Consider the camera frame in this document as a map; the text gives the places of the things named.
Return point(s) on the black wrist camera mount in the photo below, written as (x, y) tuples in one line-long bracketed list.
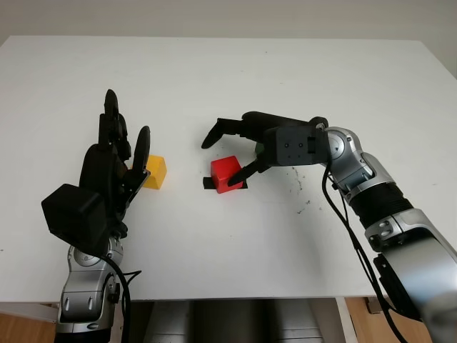
[(75, 214), (296, 146)]

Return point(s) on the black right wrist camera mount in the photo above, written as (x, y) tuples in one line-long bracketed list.
[(296, 146)]

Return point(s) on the red wooden block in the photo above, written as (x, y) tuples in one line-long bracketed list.
[(223, 171)]

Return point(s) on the green wooden block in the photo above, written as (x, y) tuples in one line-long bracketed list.
[(259, 150)]

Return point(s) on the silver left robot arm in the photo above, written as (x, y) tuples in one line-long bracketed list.
[(82, 296)]

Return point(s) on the white table leg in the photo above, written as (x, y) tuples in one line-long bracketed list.
[(345, 321)]

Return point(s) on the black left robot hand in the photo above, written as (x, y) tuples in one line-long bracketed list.
[(103, 168)]

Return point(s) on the yellow wooden block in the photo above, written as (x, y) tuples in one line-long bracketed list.
[(157, 173)]

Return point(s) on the grey robot lower body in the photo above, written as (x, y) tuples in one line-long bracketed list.
[(232, 325)]

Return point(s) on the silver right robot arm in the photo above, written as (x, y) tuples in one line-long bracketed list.
[(392, 200)]

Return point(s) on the black tape strip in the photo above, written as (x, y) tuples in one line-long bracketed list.
[(208, 183)]

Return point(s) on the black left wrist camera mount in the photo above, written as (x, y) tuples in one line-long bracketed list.
[(75, 214)]

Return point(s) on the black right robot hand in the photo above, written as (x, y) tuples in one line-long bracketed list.
[(264, 121)]

